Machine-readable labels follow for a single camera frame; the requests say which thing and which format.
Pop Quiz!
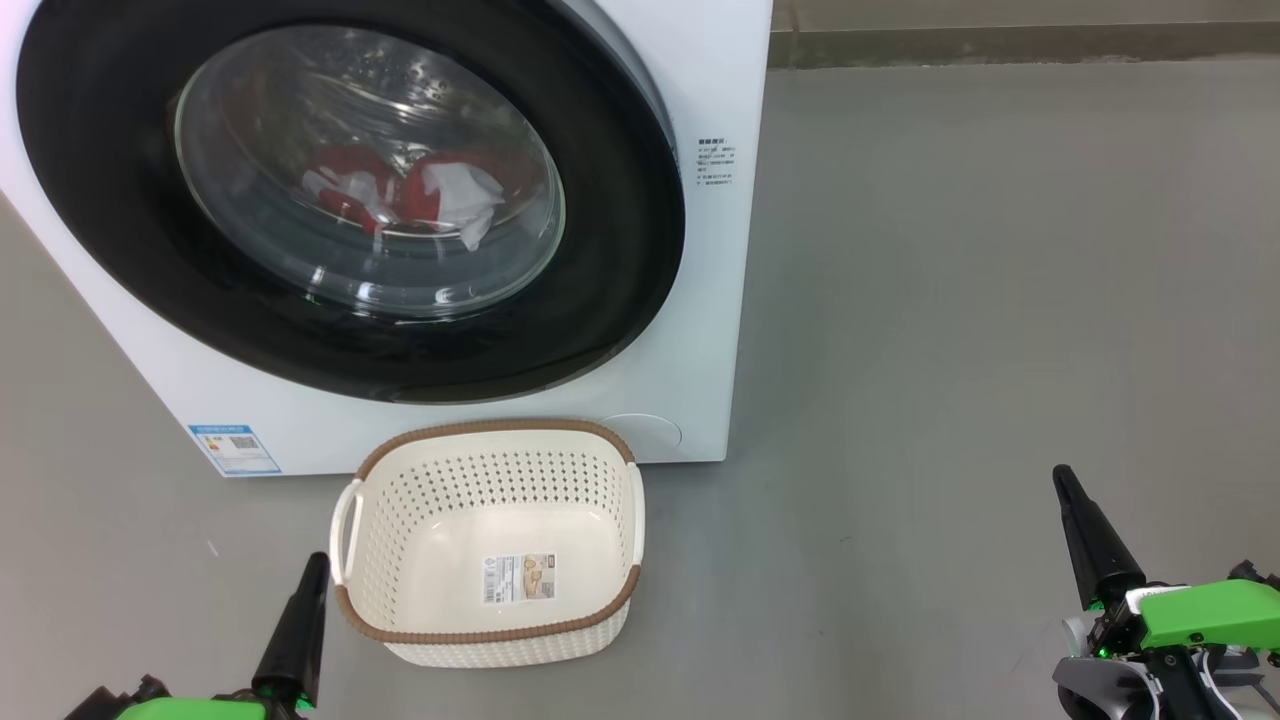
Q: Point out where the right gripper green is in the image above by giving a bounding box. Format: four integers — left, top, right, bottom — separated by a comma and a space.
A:
1053, 465, 1280, 663

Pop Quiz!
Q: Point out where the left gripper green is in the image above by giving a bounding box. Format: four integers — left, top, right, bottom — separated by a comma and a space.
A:
65, 552, 331, 720

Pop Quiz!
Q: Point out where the red and white garment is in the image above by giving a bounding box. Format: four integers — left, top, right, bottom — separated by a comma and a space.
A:
303, 145, 506, 251

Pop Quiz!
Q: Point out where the black round glass washer door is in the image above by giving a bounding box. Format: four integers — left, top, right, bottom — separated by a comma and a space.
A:
16, 0, 687, 405

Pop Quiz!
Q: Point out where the cream perforated laundry basket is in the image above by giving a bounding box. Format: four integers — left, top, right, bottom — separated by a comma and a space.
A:
329, 419, 646, 669

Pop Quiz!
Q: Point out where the printed product label sticker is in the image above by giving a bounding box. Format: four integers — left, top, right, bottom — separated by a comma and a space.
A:
483, 553, 557, 605

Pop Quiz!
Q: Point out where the white front-load washing machine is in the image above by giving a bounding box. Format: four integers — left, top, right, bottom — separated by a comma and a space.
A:
0, 0, 773, 479

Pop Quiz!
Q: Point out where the printed text label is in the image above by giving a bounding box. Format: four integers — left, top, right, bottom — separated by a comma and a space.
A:
697, 138, 738, 189

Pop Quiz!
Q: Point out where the blue energy label sticker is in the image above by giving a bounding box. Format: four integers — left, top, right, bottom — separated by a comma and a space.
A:
187, 425, 282, 477

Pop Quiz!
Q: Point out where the round drain filter cover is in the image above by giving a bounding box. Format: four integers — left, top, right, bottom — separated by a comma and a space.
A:
600, 413, 683, 463

